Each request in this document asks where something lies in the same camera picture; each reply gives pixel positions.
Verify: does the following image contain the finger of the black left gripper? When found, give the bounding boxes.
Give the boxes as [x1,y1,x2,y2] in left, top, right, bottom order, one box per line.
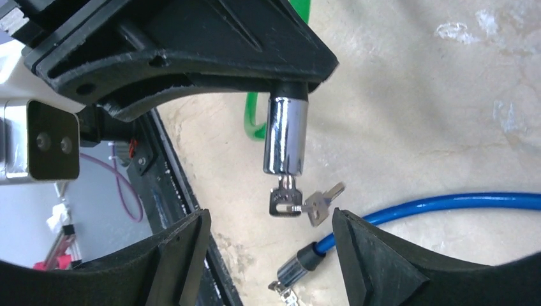
[23,1,338,106]
[99,75,203,122]

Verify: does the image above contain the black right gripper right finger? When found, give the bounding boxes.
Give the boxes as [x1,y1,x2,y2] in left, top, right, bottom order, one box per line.
[332,208,540,305]

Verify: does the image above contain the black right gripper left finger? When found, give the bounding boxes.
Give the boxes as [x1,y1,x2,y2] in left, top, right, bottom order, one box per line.
[1,210,211,305]

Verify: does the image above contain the blue cable lock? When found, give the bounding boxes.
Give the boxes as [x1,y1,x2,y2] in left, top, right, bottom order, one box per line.
[269,193,540,294]

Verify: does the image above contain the silver blue lock keys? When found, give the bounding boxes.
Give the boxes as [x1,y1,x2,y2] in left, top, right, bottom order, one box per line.
[268,280,300,306]

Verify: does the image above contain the silver green lock keys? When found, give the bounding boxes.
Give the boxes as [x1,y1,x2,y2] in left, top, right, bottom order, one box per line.
[269,175,346,228]

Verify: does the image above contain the green cable lock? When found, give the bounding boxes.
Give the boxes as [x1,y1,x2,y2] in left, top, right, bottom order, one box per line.
[242,0,314,176]

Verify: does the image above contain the pink clamp fixture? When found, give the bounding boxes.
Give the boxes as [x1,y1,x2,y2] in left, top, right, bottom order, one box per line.
[33,203,82,271]

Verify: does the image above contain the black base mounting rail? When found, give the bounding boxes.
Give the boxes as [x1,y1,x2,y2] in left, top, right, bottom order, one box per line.
[128,110,242,305]

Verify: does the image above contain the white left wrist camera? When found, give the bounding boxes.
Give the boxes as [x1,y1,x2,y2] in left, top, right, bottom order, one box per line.
[1,40,85,185]

